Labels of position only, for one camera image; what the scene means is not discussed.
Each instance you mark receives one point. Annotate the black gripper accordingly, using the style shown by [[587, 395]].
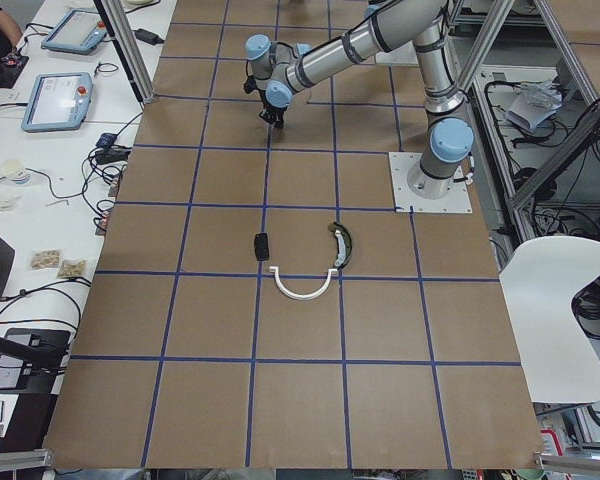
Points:
[[271, 109]]

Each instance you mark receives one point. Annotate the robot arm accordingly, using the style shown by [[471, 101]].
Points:
[[277, 71]]

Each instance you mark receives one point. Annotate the small black flat part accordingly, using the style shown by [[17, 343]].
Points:
[[261, 246]]

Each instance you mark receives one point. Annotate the dark green curved brake shoe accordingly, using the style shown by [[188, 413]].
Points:
[[344, 241]]

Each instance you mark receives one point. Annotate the white curved plastic arc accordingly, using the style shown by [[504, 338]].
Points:
[[301, 295]]

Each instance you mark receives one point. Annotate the black power adapter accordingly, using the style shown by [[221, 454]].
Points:
[[148, 37]]

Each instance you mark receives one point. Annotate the blue checkered small box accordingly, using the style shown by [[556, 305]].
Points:
[[106, 140]]

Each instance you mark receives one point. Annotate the brown paper table cover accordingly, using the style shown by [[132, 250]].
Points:
[[187, 354]]

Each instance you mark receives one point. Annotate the far blue teach pendant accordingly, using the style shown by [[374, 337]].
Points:
[[79, 32]]

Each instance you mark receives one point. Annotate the blue teach pendant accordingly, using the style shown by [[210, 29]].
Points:
[[79, 32], [58, 102]]

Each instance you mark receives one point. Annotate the near blue teach pendant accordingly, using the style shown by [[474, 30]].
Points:
[[58, 102]]

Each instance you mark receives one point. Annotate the white chair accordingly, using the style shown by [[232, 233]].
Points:
[[539, 283]]

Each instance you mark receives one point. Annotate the aluminium frame post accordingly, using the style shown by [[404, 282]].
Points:
[[120, 32]]

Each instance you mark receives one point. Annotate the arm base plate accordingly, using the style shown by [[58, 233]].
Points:
[[412, 194]]

